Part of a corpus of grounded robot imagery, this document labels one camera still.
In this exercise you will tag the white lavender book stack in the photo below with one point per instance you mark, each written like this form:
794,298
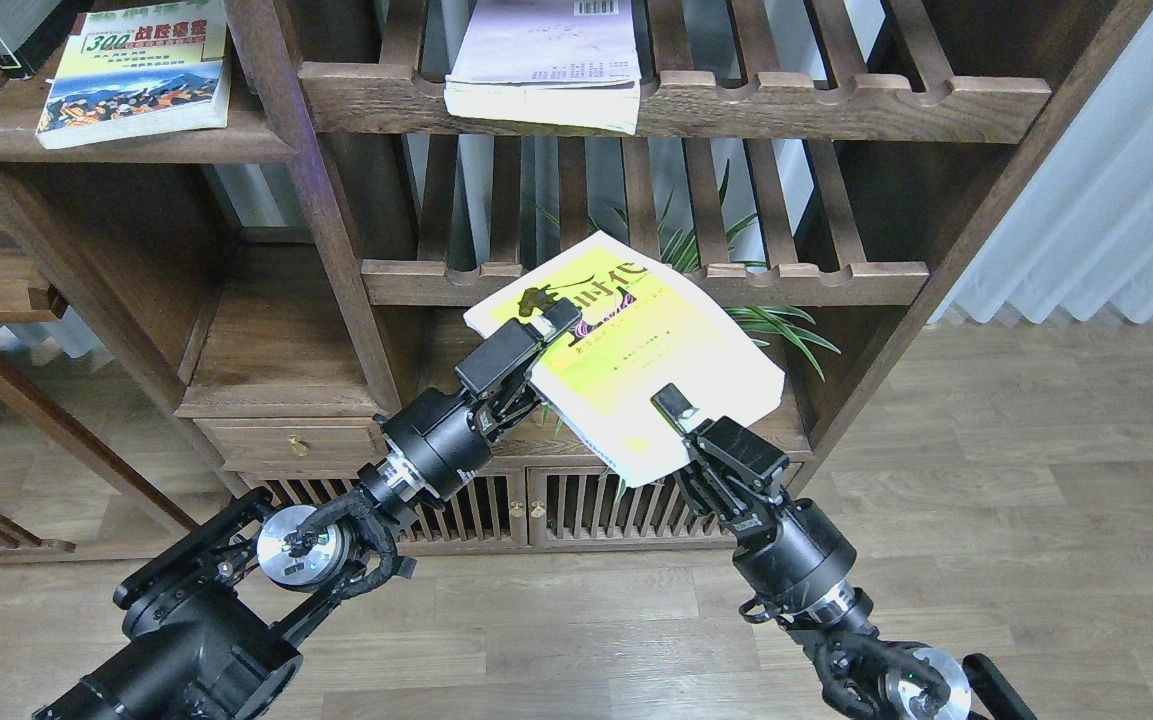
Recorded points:
561,63

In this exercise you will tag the white pleated curtain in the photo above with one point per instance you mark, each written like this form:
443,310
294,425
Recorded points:
1079,240

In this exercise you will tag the dark book top left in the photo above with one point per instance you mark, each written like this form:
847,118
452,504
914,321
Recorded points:
30,31

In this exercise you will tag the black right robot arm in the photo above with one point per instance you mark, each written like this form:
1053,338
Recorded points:
865,677

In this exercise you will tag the dark wooden bookshelf cabinet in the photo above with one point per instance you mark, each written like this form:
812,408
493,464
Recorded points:
296,272

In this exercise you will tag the green spider plant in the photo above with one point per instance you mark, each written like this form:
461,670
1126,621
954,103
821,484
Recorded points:
681,251

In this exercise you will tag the colourful cover paperback book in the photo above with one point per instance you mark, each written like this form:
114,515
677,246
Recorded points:
137,72

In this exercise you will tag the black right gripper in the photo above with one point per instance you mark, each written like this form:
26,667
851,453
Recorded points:
790,553

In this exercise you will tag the brass drawer knob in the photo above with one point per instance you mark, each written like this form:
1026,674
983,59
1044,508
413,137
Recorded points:
297,447

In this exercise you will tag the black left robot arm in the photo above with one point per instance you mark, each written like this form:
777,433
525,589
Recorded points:
215,623

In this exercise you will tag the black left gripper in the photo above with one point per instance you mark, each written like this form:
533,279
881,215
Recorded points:
445,438

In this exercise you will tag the yellow green magazine stack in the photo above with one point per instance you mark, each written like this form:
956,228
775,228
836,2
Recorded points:
642,326

